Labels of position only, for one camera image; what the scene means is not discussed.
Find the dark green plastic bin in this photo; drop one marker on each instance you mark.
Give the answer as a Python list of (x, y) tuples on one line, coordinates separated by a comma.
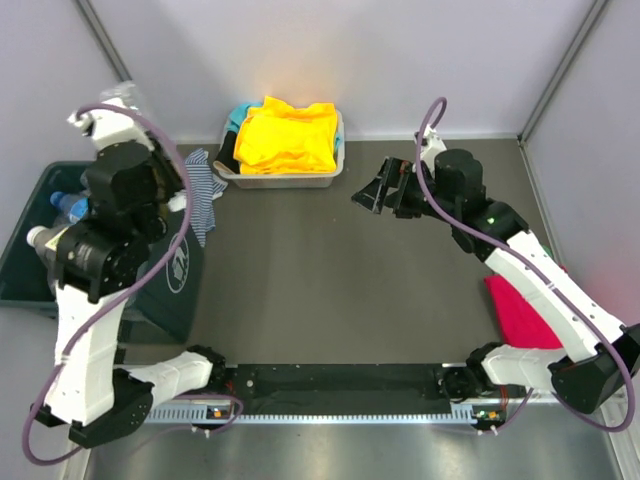
[(162, 312)]

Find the blue striped cloth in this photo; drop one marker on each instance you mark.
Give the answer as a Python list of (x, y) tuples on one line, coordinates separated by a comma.
[(206, 187)]

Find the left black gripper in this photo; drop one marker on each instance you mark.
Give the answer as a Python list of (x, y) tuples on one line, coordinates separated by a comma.
[(172, 181)]

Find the magenta cloth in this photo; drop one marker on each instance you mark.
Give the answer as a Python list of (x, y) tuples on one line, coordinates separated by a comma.
[(520, 325)]

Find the large clear bottle with label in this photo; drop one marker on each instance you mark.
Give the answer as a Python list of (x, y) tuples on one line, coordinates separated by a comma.
[(44, 241)]

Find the blue label bottle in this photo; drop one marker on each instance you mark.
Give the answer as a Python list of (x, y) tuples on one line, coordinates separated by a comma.
[(70, 208)]

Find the teal cloth in basket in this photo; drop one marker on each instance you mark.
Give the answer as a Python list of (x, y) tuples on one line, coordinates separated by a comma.
[(238, 115)]

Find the yellow cloth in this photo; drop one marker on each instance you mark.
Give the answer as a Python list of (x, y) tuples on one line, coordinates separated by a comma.
[(276, 138)]

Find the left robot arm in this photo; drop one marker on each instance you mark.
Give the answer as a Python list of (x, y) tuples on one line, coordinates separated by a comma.
[(97, 263)]

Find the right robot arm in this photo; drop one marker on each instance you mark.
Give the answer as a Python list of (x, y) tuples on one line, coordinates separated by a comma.
[(598, 354)]

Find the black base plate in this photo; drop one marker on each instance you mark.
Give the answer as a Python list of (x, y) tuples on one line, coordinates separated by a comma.
[(272, 382)]

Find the grey cable duct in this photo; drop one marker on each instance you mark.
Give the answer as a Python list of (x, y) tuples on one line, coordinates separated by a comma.
[(219, 414)]

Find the white plastic basket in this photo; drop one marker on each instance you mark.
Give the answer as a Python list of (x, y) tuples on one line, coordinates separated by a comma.
[(292, 181)]

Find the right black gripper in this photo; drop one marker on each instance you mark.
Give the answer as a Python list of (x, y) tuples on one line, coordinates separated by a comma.
[(393, 174)]

